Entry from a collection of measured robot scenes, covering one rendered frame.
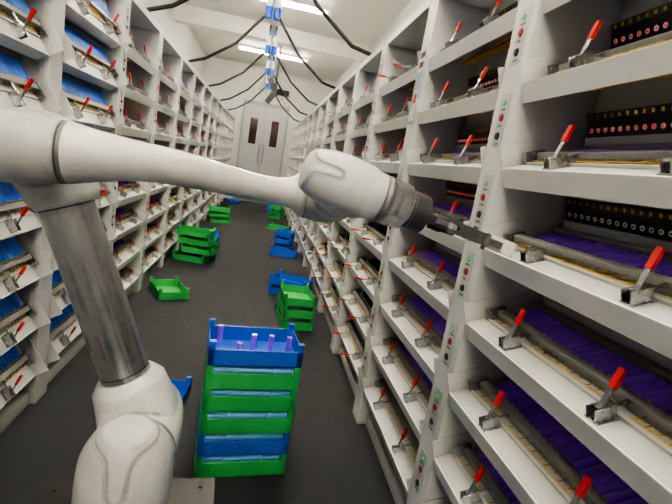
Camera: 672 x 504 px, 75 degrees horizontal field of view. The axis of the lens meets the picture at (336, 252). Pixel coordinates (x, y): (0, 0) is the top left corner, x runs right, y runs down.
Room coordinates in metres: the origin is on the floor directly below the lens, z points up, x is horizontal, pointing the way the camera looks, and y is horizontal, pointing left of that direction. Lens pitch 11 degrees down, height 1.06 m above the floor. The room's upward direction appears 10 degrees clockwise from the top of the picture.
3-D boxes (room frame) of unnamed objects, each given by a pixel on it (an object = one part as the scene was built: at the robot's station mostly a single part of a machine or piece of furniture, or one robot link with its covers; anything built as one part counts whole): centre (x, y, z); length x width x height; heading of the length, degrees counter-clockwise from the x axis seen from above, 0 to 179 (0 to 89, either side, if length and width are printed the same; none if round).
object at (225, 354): (1.40, 0.22, 0.44); 0.30 x 0.20 x 0.08; 107
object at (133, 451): (0.71, 0.31, 0.44); 0.18 x 0.16 x 0.22; 14
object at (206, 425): (1.40, 0.22, 0.20); 0.30 x 0.20 x 0.08; 107
